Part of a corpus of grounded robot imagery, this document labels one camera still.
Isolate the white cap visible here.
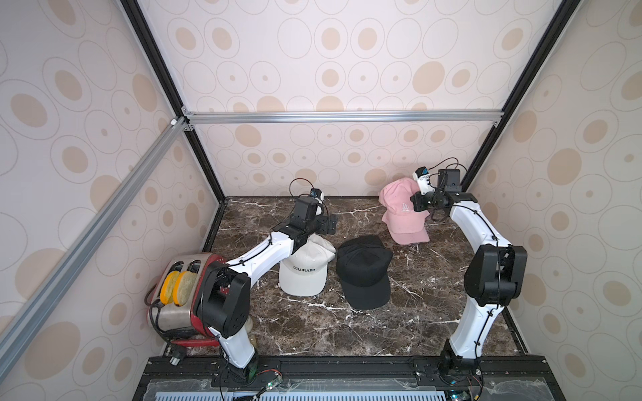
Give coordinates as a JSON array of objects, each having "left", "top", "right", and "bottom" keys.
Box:
[{"left": 279, "top": 234, "right": 336, "bottom": 297}]

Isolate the black cap front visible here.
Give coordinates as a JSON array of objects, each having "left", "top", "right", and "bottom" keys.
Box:
[{"left": 336, "top": 236, "right": 393, "bottom": 310}]

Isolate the pink baseball cap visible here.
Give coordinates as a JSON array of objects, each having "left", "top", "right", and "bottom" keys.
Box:
[
  {"left": 379, "top": 177, "right": 419, "bottom": 213},
  {"left": 382, "top": 211, "right": 430, "bottom": 245}
]

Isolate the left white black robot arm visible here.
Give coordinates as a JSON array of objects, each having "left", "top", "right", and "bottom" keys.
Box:
[{"left": 193, "top": 188, "right": 337, "bottom": 376}]

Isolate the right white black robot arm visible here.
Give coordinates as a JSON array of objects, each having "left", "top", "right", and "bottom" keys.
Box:
[{"left": 411, "top": 166, "right": 528, "bottom": 377}]

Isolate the right yellow toast slice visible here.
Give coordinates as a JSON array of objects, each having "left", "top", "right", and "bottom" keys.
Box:
[{"left": 174, "top": 271, "right": 197, "bottom": 307}]

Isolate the yellow toast slice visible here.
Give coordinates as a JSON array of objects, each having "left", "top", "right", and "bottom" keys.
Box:
[
  {"left": 159, "top": 271, "right": 181, "bottom": 305},
  {"left": 174, "top": 271, "right": 197, "bottom": 307}
]

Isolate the left yellow toast slice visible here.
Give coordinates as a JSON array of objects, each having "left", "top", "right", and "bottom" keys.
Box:
[{"left": 159, "top": 271, "right": 181, "bottom": 305}]

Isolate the small circuit board with led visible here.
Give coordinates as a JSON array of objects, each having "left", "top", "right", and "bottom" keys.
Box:
[{"left": 254, "top": 369, "right": 284, "bottom": 399}]

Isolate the red silver toaster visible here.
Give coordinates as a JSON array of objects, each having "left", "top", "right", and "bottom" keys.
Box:
[{"left": 145, "top": 253, "right": 225, "bottom": 348}]

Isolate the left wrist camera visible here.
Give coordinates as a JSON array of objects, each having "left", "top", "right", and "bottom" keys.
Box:
[{"left": 309, "top": 187, "right": 324, "bottom": 216}]

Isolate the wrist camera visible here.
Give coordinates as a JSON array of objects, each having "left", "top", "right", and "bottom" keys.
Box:
[
  {"left": 309, "top": 187, "right": 324, "bottom": 216},
  {"left": 412, "top": 166, "right": 435, "bottom": 195}
]

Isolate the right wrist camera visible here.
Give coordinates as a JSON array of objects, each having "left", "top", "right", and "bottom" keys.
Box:
[{"left": 412, "top": 166, "right": 435, "bottom": 195}]

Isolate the horizontal aluminium rail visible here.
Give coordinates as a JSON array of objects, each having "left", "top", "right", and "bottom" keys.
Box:
[{"left": 187, "top": 110, "right": 504, "bottom": 125}]

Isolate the black toaster power cable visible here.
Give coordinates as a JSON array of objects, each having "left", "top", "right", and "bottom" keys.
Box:
[{"left": 144, "top": 283, "right": 189, "bottom": 367}]

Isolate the black left frame post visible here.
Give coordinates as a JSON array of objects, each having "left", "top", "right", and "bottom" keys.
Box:
[{"left": 120, "top": 0, "right": 226, "bottom": 204}]

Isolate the black frame post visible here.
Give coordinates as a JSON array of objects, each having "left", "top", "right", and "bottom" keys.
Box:
[
  {"left": 120, "top": 0, "right": 226, "bottom": 204},
  {"left": 461, "top": 0, "right": 581, "bottom": 190}
]

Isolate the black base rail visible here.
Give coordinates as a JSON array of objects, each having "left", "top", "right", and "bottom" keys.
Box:
[{"left": 133, "top": 355, "right": 565, "bottom": 400}]

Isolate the black right frame post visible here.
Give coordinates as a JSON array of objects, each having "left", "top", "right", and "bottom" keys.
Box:
[{"left": 461, "top": 0, "right": 581, "bottom": 190}]

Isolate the left diagonal aluminium rail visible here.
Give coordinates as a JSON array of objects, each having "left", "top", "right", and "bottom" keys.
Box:
[{"left": 1, "top": 117, "right": 188, "bottom": 379}]

